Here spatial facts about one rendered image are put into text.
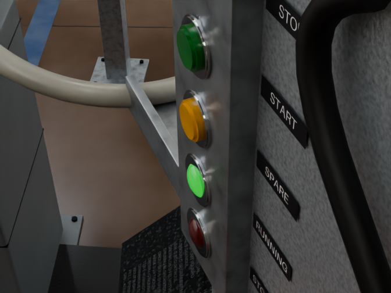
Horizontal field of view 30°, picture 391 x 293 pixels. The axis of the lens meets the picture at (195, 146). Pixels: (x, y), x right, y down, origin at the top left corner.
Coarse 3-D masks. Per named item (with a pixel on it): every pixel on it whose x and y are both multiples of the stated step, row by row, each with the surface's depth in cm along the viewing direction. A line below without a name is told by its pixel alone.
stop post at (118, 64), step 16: (112, 0) 247; (112, 16) 252; (112, 32) 256; (112, 48) 261; (128, 48) 268; (96, 64) 278; (112, 64) 266; (128, 64) 270; (144, 64) 277; (96, 80) 270; (112, 80) 270
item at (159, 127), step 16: (128, 80) 87; (144, 96) 85; (144, 112) 84; (160, 112) 89; (144, 128) 86; (160, 128) 81; (176, 128) 87; (160, 144) 81; (176, 144) 85; (160, 160) 83; (176, 160) 77; (176, 176) 78; (176, 192) 80
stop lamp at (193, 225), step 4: (192, 220) 49; (192, 224) 49; (196, 224) 49; (192, 228) 49; (196, 228) 49; (192, 232) 49; (196, 232) 49; (200, 232) 48; (192, 236) 49; (196, 236) 49; (200, 236) 48; (192, 240) 50; (196, 240) 49; (200, 240) 49; (196, 244) 49; (200, 244) 49; (200, 248) 49
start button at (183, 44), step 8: (184, 24) 39; (184, 32) 38; (192, 32) 38; (184, 40) 38; (192, 40) 38; (184, 48) 39; (192, 48) 38; (200, 48) 38; (184, 56) 39; (192, 56) 38; (200, 56) 38; (184, 64) 40; (192, 64) 38; (200, 64) 38
